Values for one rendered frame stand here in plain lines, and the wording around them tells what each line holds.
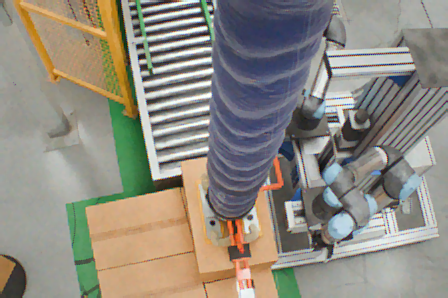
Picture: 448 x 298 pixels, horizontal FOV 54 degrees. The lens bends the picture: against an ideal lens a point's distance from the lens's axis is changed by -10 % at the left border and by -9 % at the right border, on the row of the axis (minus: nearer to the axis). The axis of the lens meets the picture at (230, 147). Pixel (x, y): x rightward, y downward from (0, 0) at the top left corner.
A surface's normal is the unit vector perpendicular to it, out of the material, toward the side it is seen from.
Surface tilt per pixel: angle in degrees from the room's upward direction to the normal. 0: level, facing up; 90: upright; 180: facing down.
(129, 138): 0
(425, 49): 0
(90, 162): 0
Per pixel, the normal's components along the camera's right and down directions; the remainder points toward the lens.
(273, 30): -0.29, 0.78
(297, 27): 0.22, 0.81
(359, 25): 0.06, -0.37
